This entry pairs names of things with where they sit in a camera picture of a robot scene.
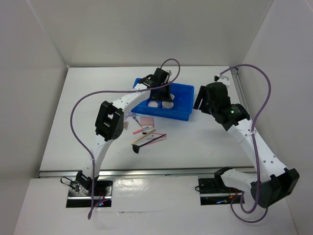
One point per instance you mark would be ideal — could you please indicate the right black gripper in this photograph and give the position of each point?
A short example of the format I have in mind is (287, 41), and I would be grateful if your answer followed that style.
(202, 94)

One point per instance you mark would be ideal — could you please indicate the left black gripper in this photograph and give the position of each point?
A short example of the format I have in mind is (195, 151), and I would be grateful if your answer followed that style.
(167, 97)

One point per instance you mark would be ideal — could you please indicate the pink thin brush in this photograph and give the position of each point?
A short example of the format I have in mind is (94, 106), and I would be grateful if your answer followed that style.
(161, 139)

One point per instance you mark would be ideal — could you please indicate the black fan brush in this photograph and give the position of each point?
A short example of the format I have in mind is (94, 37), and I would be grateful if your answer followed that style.
(136, 147)

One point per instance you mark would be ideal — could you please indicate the round beige powder puff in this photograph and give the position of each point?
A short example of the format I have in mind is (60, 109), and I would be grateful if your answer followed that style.
(167, 105)

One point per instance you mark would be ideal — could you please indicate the octagonal gold mirror compact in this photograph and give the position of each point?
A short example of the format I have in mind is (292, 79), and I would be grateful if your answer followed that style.
(153, 104)

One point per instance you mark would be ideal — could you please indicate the eyeshadow palette clear case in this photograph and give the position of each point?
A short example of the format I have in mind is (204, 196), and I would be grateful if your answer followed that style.
(125, 125)

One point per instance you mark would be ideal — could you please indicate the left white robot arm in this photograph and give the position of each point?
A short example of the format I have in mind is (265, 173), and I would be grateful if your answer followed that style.
(109, 124)

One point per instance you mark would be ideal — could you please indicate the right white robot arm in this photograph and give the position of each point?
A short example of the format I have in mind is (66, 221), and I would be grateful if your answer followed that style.
(274, 180)

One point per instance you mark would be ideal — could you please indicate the blue divided plastic bin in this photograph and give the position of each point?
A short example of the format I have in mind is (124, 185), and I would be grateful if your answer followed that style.
(180, 107)

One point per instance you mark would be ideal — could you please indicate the pink pouch with brush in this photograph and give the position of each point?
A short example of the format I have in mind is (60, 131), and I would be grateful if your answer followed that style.
(146, 121)

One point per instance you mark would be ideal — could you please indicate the gold eyebrow pencil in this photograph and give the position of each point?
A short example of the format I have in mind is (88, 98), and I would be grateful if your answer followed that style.
(140, 138)

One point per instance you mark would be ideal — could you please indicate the clear white pencil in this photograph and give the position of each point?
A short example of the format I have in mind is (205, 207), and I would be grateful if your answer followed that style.
(153, 140)

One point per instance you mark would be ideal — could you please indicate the aluminium right rail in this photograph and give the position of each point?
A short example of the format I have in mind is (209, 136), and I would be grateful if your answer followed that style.
(239, 88)

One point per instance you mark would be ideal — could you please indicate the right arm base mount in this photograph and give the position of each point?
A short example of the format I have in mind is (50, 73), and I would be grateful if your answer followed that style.
(213, 194)

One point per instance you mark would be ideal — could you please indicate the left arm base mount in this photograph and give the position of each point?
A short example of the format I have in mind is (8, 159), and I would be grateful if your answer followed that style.
(80, 195)

